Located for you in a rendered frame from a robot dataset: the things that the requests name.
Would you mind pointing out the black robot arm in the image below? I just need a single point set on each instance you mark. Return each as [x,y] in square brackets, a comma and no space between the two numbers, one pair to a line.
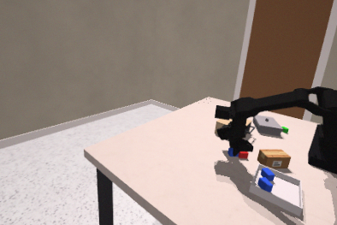
[249,107]

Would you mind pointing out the red block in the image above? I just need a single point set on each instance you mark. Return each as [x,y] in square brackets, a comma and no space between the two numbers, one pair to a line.
[243,154]

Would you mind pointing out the small green block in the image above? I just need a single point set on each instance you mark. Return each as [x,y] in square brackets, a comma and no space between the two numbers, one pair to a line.
[285,130]

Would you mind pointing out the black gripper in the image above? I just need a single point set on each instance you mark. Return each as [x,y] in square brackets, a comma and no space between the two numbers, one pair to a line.
[239,145]

